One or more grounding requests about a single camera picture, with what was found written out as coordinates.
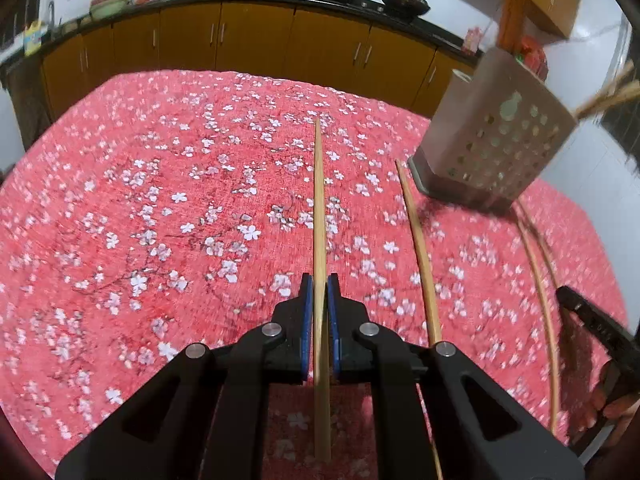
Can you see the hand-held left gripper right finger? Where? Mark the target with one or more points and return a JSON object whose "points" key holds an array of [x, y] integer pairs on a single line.
{"points": [[334, 325]]}

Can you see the metal faucet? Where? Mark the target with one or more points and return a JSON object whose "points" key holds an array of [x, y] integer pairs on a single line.
{"points": [[52, 15]]}

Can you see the wooden lower kitchen cabinets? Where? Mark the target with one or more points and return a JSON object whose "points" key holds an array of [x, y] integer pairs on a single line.
{"points": [[250, 40]]}

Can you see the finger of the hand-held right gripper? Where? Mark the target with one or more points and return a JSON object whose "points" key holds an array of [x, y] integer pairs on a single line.
{"points": [[590, 315]]}

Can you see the red floral tablecloth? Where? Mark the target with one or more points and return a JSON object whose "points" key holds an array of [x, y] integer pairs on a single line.
{"points": [[175, 185]]}

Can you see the pink bottle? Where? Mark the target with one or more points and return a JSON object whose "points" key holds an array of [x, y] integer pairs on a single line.
{"points": [[472, 40]]}

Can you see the perforated beige chopstick holder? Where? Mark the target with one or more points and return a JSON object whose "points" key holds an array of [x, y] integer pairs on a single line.
{"points": [[500, 125]]}

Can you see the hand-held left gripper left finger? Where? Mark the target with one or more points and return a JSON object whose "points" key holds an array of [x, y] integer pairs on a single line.
{"points": [[306, 320]]}

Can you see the green basin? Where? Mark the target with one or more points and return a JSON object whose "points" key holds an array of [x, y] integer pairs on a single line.
{"points": [[109, 6]]}

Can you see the person's right hand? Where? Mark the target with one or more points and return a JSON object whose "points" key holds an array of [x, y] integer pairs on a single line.
{"points": [[617, 410]]}

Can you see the dark cloth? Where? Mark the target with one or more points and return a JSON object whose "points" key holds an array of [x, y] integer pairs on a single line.
{"points": [[25, 100]]}

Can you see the gas stove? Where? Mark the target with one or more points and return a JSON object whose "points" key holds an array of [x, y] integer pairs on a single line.
{"points": [[372, 6]]}

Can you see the yellow detergent bottle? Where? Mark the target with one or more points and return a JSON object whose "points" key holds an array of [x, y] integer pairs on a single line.
{"points": [[34, 37]]}

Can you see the wok with metal lid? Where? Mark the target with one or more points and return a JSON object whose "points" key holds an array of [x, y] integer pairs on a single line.
{"points": [[405, 1]]}

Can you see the barred window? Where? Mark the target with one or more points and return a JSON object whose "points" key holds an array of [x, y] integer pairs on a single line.
{"points": [[622, 125]]}

